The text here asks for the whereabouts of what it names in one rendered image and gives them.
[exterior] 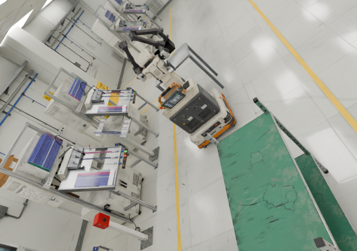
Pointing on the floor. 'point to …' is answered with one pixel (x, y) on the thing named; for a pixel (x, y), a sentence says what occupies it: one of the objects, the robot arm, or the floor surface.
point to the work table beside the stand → (184, 51)
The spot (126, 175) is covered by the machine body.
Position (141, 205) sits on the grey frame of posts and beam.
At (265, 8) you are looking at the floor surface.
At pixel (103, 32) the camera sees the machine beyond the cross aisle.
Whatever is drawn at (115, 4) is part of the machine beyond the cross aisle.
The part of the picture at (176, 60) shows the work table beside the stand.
